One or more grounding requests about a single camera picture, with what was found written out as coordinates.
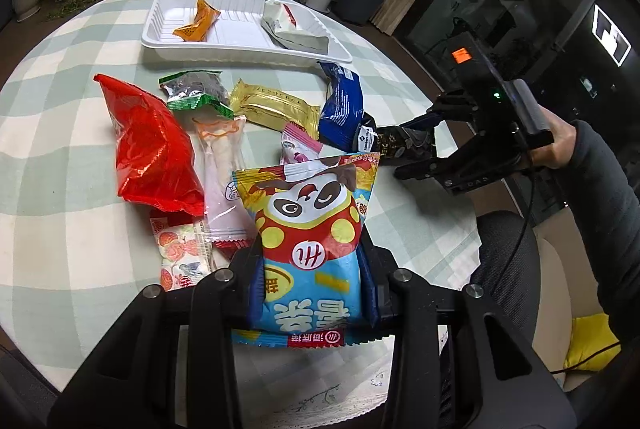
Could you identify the orange snack packet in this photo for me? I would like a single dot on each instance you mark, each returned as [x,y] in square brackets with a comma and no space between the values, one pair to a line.
[200,21]

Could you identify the green dark snack packet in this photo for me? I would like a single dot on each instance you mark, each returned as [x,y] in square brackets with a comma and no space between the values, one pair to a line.
[197,91]

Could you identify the red foil snack bag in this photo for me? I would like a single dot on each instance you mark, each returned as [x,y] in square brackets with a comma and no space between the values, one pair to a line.
[150,149]

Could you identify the person's right hand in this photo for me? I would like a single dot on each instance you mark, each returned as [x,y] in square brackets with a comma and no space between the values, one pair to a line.
[557,151]

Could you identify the white plastic tray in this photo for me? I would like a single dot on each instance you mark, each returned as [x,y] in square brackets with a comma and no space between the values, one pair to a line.
[235,46]

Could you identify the yellow cloth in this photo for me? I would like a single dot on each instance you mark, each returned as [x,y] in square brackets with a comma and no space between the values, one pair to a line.
[590,341]

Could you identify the clear sausage packet orange print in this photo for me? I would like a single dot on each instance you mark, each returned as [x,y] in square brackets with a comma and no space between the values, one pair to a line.
[222,179]

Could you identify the white red floral snack packet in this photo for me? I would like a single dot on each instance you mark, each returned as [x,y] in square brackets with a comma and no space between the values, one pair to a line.
[177,254]

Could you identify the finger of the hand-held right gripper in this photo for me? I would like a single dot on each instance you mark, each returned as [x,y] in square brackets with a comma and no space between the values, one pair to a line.
[447,111]
[440,166]

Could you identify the person's right forearm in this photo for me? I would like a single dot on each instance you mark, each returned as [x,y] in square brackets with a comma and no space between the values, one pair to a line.
[610,194]

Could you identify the gold snack packet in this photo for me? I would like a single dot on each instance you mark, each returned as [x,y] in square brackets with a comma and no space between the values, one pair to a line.
[272,106]

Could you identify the pink white small snack packet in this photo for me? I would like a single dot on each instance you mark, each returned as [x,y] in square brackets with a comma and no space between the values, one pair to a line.
[297,149]

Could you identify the panda print blue snack packet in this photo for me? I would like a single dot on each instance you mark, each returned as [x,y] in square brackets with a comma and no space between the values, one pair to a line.
[310,249]

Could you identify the dark patterned snack packet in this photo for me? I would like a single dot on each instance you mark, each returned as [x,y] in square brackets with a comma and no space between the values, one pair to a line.
[400,143]

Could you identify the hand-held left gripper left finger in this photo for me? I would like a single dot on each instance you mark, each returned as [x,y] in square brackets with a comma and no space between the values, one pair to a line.
[239,269]

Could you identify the white grey snack packet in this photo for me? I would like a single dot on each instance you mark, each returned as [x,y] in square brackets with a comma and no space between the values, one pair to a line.
[287,29]

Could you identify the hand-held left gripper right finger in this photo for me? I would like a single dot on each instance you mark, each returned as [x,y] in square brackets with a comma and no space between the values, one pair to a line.
[371,304]

